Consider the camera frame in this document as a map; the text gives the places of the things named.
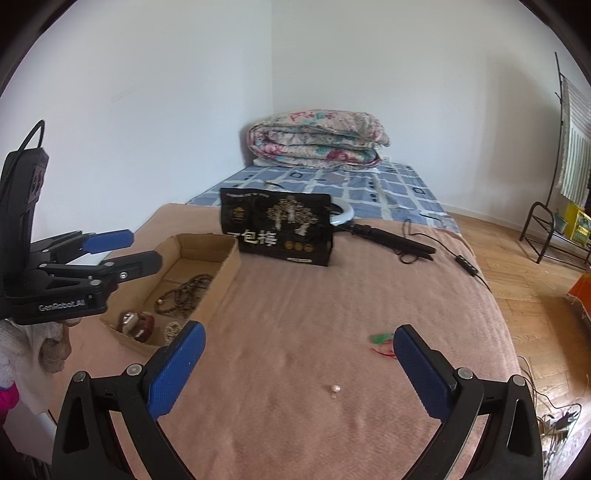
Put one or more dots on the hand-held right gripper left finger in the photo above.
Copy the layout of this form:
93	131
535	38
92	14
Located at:
178	369

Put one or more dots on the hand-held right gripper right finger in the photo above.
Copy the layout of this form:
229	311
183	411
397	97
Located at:
420	369

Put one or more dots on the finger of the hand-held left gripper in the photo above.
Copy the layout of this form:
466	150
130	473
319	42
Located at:
111	241
138	265

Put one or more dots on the cardboard box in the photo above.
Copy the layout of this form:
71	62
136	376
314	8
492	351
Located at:
217	295

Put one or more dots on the small pearl earring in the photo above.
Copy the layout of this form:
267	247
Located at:
334	390

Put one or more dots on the person's pink clothing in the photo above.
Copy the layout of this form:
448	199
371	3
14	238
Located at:
7	401

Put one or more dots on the pink blanket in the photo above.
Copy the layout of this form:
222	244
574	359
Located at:
300	323

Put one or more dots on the black printed gift bag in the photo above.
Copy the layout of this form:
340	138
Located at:
277	226

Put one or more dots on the power strip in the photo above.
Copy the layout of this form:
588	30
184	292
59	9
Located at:
565	421

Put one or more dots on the white pillow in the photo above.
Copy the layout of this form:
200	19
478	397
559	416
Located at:
263	162

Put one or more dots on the blue checked bedsheet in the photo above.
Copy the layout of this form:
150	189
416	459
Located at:
401	189

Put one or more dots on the small green container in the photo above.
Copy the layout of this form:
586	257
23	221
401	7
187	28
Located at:
560	222

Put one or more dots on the black metal clothes rack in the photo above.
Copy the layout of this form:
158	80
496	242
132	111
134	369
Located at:
540	203

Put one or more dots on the yellow box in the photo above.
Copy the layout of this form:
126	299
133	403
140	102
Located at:
579	224

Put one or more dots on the folded floral quilt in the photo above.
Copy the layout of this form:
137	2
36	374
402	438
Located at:
318	138

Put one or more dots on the striped hanging cloth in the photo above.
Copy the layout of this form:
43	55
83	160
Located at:
577	138

